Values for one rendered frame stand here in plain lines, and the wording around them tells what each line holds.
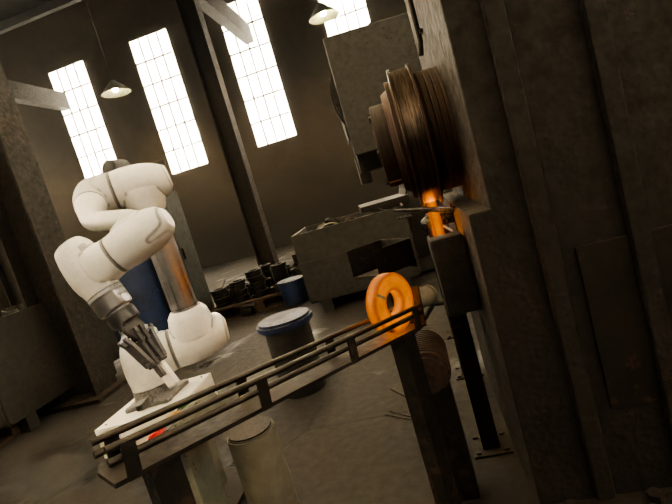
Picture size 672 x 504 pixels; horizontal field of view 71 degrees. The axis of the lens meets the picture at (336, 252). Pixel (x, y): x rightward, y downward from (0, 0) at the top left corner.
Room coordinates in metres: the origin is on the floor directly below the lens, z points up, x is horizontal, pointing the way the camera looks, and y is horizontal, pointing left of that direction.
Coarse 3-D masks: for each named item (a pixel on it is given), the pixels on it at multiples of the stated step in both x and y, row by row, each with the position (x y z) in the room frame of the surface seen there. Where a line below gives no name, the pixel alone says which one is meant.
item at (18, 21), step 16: (0, 0) 12.20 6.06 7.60; (16, 0) 12.38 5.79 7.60; (32, 0) 12.58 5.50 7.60; (48, 0) 12.78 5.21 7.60; (64, 0) 9.99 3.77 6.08; (80, 0) 10.03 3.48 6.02; (0, 16) 12.87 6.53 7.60; (16, 16) 10.20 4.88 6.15; (32, 16) 10.14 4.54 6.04; (0, 32) 10.35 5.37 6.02
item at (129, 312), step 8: (128, 304) 1.17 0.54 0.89; (120, 312) 1.15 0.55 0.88; (128, 312) 1.16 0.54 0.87; (136, 312) 1.18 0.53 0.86; (112, 320) 1.14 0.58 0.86; (120, 320) 1.14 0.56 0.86; (128, 320) 1.15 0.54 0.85; (136, 320) 1.20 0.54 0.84; (112, 328) 1.15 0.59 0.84; (120, 328) 1.14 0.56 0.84; (128, 328) 1.15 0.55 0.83; (120, 336) 1.14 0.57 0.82; (128, 336) 1.14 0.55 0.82; (136, 336) 1.16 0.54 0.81; (144, 336) 1.18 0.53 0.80
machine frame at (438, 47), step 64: (448, 0) 1.12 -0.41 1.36; (512, 0) 1.10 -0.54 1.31; (576, 0) 1.07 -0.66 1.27; (640, 0) 1.05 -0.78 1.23; (448, 64) 1.24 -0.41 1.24; (512, 64) 1.08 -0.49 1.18; (576, 64) 1.08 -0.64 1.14; (640, 64) 1.05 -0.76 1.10; (512, 128) 1.08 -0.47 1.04; (576, 128) 1.08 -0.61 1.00; (640, 128) 1.06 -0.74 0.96; (448, 192) 2.06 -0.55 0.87; (512, 192) 1.11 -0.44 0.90; (576, 192) 1.09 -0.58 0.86; (640, 192) 1.04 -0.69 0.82; (512, 256) 1.12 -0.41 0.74; (576, 256) 1.09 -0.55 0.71; (640, 256) 1.04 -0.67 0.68; (512, 320) 1.13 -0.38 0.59; (576, 320) 1.10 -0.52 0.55; (640, 320) 1.06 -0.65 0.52; (512, 384) 1.14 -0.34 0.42; (576, 384) 1.08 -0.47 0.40; (640, 384) 1.07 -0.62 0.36; (576, 448) 1.11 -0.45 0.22; (640, 448) 1.09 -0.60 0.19
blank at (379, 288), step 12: (384, 276) 1.15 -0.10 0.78; (396, 276) 1.18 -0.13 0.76; (372, 288) 1.13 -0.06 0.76; (384, 288) 1.14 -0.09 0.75; (396, 288) 1.17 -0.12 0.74; (408, 288) 1.20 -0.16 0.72; (372, 300) 1.12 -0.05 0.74; (384, 300) 1.13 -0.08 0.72; (396, 300) 1.20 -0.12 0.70; (408, 300) 1.20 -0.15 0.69; (372, 312) 1.12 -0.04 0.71; (384, 312) 1.13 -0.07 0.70; (396, 312) 1.18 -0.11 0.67; (384, 324) 1.12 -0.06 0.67
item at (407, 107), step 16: (400, 80) 1.47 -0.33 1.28; (400, 96) 1.43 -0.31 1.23; (400, 112) 1.40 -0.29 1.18; (416, 112) 1.40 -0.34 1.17; (416, 128) 1.40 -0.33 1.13; (416, 144) 1.40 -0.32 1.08; (416, 160) 1.42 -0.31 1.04; (432, 160) 1.41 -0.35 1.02; (416, 176) 1.43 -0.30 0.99; (432, 176) 1.44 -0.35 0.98; (432, 192) 1.50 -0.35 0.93
